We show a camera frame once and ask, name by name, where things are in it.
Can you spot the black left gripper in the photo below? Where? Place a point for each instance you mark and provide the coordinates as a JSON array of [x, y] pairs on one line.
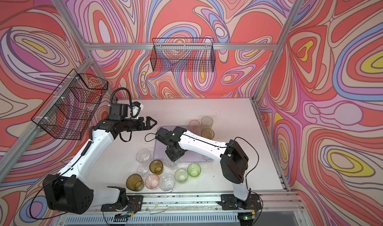
[[147, 126]]

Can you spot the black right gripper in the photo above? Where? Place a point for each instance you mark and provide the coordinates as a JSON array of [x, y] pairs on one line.
[[172, 157]]

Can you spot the clear textured glass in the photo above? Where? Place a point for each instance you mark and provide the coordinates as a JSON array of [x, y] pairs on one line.
[[171, 164]]

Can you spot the bright green glass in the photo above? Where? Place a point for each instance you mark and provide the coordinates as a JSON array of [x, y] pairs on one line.
[[194, 170]]

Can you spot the olive brown glass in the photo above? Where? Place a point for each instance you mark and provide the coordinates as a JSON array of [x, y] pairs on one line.
[[156, 167]]

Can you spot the pink dimpled cup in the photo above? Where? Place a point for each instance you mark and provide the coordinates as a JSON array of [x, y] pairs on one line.
[[194, 126]]

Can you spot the yellow clear plastic cup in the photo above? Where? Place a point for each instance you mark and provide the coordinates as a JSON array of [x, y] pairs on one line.
[[207, 133]]

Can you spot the pale green dimpled cup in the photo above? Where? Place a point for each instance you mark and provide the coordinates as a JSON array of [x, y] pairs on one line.
[[206, 122]]

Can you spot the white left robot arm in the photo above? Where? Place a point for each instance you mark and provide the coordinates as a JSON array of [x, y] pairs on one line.
[[67, 191]]

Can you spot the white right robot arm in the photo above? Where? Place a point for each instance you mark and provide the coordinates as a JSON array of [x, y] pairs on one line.
[[232, 158]]

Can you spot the lilac plastic tray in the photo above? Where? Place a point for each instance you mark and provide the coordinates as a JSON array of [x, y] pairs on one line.
[[189, 156]]

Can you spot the light green dimpled cup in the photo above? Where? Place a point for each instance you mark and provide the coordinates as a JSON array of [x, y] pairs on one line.
[[181, 175]]

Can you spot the clear ribbed glass front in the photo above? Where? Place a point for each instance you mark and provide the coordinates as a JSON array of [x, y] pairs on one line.
[[167, 182]]

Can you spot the pink clear glass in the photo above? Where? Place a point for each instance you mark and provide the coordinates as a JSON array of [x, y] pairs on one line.
[[152, 181]]

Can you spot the small clear glass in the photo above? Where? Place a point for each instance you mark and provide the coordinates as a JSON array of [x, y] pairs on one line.
[[143, 170]]

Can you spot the large olive green glass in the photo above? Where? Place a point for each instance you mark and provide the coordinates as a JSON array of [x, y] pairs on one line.
[[135, 183]]

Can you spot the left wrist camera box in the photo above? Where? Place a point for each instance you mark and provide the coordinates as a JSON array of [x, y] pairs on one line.
[[118, 112]]

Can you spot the aluminium front rail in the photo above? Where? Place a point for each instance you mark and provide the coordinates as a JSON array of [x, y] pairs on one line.
[[181, 202]]

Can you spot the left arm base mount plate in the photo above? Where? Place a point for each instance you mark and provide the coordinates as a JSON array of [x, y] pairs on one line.
[[132, 204]]

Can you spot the black wire basket back wall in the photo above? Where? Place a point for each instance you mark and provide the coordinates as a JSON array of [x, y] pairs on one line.
[[183, 54]]

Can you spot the black wire basket wall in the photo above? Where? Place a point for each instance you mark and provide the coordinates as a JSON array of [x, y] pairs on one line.
[[183, 54], [69, 112]]

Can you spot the black wire basket left wall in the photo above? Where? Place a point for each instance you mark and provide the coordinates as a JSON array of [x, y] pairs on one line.
[[69, 112]]

